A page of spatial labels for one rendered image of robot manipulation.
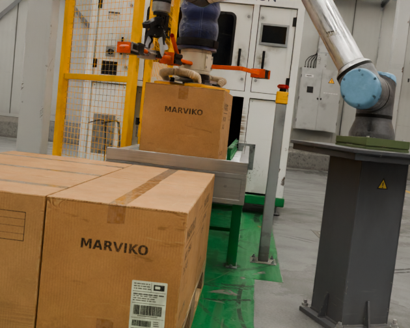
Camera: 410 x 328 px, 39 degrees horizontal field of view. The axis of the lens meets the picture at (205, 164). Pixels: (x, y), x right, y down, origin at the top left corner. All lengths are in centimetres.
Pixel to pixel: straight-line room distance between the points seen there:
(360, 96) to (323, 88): 934
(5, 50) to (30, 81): 856
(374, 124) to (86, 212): 131
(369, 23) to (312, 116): 220
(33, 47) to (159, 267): 240
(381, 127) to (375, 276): 61
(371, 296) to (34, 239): 144
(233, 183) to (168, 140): 39
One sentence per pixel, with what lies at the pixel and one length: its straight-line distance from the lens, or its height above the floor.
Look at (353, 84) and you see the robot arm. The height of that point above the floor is 99.
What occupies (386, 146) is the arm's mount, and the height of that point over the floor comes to 77.
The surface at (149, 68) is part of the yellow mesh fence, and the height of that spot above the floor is 111.
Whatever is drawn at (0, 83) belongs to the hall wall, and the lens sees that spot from 1231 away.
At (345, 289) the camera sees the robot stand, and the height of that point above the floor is 18.
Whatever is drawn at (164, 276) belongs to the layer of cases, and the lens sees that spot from 164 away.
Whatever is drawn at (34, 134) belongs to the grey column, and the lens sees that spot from 377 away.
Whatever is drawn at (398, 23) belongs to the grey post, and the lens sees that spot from 587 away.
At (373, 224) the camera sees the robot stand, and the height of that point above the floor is 45.
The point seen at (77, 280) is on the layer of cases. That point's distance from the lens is 169.
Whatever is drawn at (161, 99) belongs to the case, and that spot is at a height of 87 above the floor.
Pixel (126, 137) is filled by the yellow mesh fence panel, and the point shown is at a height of 63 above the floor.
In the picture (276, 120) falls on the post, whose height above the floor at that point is 83.
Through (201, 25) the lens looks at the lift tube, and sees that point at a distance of 314.
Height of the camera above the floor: 81
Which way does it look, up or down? 5 degrees down
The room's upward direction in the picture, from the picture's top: 6 degrees clockwise
